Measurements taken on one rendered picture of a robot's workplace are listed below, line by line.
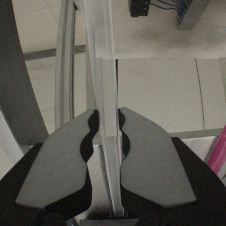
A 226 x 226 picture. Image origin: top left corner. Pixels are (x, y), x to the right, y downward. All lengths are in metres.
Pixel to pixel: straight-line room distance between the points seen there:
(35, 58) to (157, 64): 1.37
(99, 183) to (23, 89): 0.13
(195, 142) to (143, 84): 1.77
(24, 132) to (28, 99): 0.03
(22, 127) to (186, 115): 1.88
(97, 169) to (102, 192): 0.05
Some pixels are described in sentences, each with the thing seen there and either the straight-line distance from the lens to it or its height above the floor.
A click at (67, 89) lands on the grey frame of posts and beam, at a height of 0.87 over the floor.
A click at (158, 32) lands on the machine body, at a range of 0.71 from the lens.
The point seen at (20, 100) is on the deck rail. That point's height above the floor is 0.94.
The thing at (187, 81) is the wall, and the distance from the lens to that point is 2.06.
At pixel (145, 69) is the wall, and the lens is 1.99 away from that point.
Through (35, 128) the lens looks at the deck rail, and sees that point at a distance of 0.20.
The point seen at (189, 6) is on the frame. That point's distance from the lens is 0.53.
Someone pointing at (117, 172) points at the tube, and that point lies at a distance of 0.17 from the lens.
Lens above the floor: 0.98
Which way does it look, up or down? 7 degrees down
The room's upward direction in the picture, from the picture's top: 177 degrees clockwise
